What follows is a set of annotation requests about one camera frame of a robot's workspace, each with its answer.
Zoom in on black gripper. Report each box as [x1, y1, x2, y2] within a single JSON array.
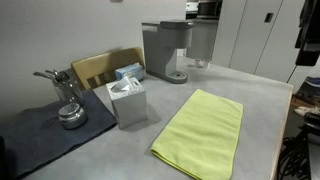
[[294, 0, 320, 67]]

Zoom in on yellow microfiber towel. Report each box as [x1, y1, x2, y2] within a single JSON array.
[[149, 88, 245, 180]]

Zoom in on striped folded fabric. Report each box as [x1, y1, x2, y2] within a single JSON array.
[[295, 76, 320, 104]]

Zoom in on white cabinet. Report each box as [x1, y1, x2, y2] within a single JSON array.
[[211, 0, 320, 94]]

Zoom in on white crumpled item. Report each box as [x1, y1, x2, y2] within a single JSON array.
[[293, 105, 320, 118]]

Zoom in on dark microwave oven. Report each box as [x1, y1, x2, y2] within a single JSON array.
[[196, 0, 224, 19]]

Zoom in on grey coffee machine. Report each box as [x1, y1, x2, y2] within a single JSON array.
[[141, 19, 194, 84]]

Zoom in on blue tissue pack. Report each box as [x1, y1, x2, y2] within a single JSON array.
[[114, 62, 145, 82]]

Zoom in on grey cube tissue box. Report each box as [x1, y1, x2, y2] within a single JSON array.
[[105, 75, 149, 130]]

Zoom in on wooden chair back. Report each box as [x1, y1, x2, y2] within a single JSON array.
[[70, 46, 146, 91]]

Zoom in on glass jar with metal utensils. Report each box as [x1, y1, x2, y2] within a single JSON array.
[[32, 68, 86, 108]]

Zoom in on dark blue cloth mat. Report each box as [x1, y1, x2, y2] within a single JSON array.
[[0, 89, 118, 179]]

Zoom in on black cabinet handle plate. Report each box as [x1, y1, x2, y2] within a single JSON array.
[[264, 12, 275, 24]]

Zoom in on black cable tangle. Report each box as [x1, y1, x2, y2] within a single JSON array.
[[278, 134, 312, 180]]

